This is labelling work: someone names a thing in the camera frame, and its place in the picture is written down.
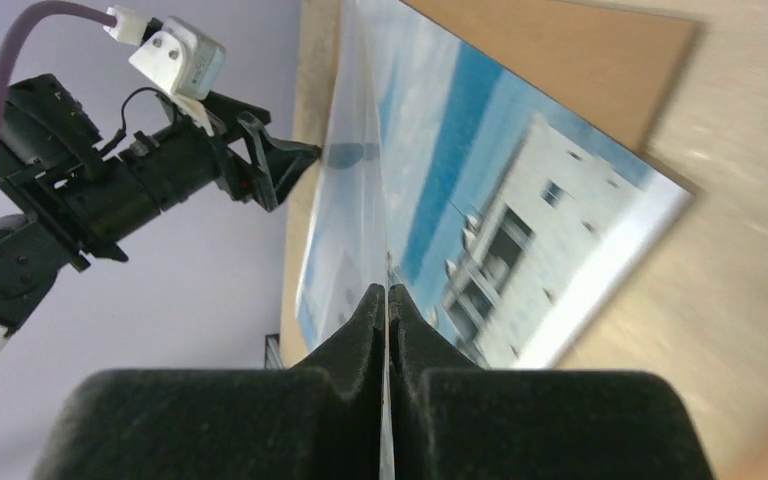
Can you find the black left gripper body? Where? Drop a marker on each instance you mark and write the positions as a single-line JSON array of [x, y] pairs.
[[87, 195]]

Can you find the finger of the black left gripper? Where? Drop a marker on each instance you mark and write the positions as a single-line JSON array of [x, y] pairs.
[[274, 166]]

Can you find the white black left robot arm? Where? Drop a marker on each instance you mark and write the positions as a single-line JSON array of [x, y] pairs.
[[28, 269]]

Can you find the clear acrylic sheet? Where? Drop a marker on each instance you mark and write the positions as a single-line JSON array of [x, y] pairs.
[[341, 301]]

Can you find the brown cardboard backing board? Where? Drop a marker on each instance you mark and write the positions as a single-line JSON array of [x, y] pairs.
[[615, 66]]

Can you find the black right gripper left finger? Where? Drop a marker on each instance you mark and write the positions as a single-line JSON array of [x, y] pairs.
[[320, 419]]

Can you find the building photo print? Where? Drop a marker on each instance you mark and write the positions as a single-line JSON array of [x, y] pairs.
[[509, 219]]

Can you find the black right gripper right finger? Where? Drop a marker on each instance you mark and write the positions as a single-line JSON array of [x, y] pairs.
[[455, 420]]

